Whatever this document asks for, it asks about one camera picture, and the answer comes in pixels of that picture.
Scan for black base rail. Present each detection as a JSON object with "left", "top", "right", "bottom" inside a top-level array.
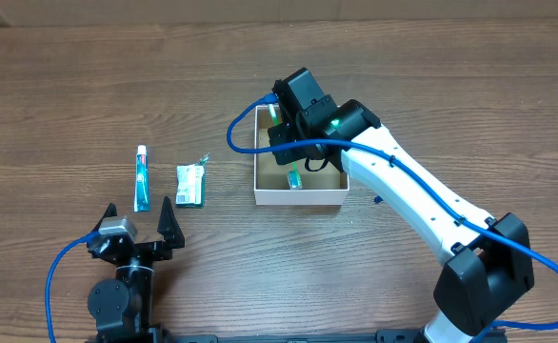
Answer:
[{"left": 173, "top": 329, "right": 427, "bottom": 343}]

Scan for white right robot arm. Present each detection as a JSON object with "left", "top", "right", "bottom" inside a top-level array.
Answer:
[{"left": 269, "top": 68, "right": 534, "bottom": 342}]

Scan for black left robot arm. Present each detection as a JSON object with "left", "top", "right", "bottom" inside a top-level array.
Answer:
[{"left": 87, "top": 197, "right": 185, "bottom": 343}]

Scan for teal toothpaste tube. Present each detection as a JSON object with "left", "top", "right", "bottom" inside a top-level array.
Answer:
[{"left": 133, "top": 145, "right": 150, "bottom": 212}]

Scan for green toothbrush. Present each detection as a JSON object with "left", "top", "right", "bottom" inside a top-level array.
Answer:
[{"left": 268, "top": 104, "right": 303, "bottom": 190}]

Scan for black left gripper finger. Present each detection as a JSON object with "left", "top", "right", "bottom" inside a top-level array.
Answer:
[
  {"left": 157, "top": 196, "right": 185, "bottom": 248},
  {"left": 98, "top": 203, "right": 117, "bottom": 229}
]

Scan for green white floss packet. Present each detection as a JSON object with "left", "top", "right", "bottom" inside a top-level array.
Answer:
[{"left": 175, "top": 153, "right": 209, "bottom": 208}]

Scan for white cardboard box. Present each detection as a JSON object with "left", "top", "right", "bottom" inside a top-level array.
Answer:
[{"left": 253, "top": 105, "right": 350, "bottom": 207}]

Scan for blue left camera cable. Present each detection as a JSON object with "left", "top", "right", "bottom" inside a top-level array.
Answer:
[{"left": 44, "top": 231, "right": 102, "bottom": 343}]

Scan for blue camera cable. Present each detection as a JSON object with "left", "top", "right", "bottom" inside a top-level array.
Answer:
[
  {"left": 226, "top": 92, "right": 558, "bottom": 343},
  {"left": 44, "top": 231, "right": 102, "bottom": 343}
]

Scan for blue right camera cable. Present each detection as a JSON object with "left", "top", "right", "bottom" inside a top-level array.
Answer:
[{"left": 226, "top": 92, "right": 558, "bottom": 343}]

